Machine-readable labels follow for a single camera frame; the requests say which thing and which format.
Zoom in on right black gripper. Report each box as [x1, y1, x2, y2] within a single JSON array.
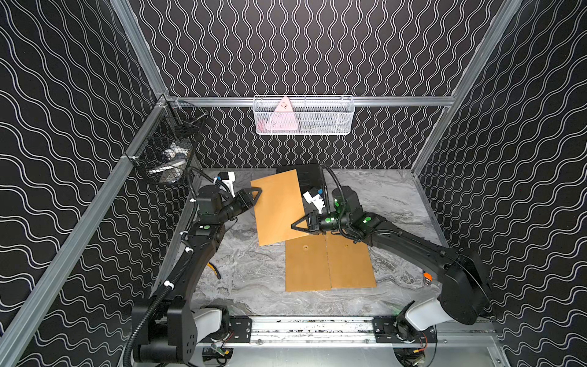
[[290, 212, 350, 235]]

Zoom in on brown file bag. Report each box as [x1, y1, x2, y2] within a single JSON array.
[[251, 170, 308, 246], [326, 233, 377, 289], [285, 235, 332, 292]]

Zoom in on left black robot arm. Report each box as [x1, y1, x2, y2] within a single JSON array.
[[122, 181, 262, 366]]

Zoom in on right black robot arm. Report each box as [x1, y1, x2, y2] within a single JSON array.
[[291, 179, 492, 343]]

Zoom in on black plastic tool case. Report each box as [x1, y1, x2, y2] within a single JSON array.
[[277, 164, 327, 213]]

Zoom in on pink triangular sheet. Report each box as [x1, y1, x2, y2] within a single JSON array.
[[263, 96, 299, 133]]

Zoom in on silver object in black basket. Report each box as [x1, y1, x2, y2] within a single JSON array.
[[148, 142, 192, 184]]

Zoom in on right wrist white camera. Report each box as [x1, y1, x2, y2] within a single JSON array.
[[303, 187, 326, 214]]

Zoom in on white wire mesh basket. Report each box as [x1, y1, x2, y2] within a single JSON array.
[[252, 95, 356, 135]]

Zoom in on yellow handled pliers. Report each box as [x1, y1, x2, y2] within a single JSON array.
[[207, 262, 222, 280]]

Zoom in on black wire mesh basket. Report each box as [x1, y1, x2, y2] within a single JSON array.
[[131, 100, 210, 186]]

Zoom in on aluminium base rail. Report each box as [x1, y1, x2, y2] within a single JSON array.
[[127, 314, 498, 347]]

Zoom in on orange handled adjustable wrench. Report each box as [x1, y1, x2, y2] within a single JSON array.
[[423, 272, 434, 285]]

